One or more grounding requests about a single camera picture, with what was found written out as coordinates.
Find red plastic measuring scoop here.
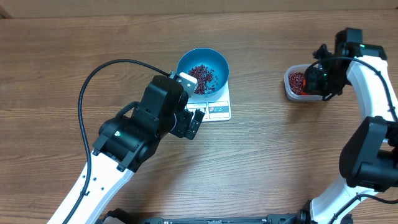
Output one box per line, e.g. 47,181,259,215
300,78,310,95

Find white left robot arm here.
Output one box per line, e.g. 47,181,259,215
49,72,205,223

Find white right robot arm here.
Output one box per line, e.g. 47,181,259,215
295,28,397,223

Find white digital kitchen scale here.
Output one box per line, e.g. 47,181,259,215
185,82,231,122

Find red adzuki beans in bowl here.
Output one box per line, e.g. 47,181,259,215
188,65,218,95

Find blue bowl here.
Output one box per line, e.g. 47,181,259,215
177,48,229,97

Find red adzuki beans in container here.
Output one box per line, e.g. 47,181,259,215
288,72,304,95

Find clear plastic bean container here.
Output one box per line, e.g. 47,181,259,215
284,64,322,102

